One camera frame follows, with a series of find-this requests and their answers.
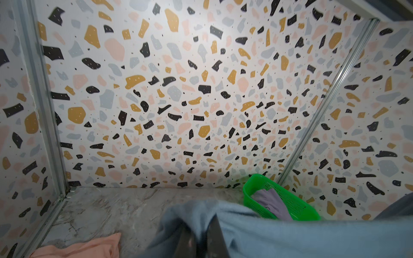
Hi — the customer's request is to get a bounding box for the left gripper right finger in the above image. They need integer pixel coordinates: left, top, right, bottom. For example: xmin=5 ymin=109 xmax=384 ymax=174
xmin=205 ymin=215 xmax=230 ymax=258

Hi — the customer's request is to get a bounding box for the folded pink t shirt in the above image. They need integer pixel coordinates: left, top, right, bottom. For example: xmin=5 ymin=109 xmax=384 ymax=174
xmin=30 ymin=233 xmax=122 ymax=258

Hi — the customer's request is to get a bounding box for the grey blue t shirt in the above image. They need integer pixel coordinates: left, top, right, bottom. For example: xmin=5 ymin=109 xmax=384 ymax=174
xmin=142 ymin=194 xmax=413 ymax=258

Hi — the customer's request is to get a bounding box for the corner aluminium post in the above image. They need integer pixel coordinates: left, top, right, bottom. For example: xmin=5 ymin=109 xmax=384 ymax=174
xmin=276 ymin=18 xmax=380 ymax=185
xmin=12 ymin=1 xmax=69 ymax=196

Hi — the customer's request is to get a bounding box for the left corner aluminium post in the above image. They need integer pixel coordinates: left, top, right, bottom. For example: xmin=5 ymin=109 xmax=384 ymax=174
xmin=12 ymin=1 xmax=69 ymax=196

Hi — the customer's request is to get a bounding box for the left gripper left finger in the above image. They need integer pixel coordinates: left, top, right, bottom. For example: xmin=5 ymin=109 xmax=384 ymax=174
xmin=173 ymin=224 xmax=197 ymax=258

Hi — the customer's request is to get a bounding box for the green plastic basket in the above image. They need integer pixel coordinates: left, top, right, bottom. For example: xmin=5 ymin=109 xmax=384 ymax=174
xmin=243 ymin=174 xmax=321 ymax=221

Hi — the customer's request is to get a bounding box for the right corner aluminium post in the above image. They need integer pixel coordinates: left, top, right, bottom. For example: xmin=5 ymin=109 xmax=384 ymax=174
xmin=276 ymin=18 xmax=380 ymax=185

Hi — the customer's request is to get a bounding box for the lilac t shirt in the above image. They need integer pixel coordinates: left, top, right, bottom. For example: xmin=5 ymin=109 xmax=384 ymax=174
xmin=252 ymin=189 xmax=293 ymax=221

